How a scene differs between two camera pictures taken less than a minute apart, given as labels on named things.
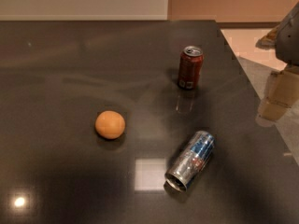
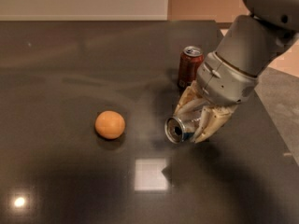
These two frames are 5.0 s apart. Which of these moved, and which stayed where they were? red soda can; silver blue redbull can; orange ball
Moved: silver blue redbull can
Stayed: red soda can; orange ball
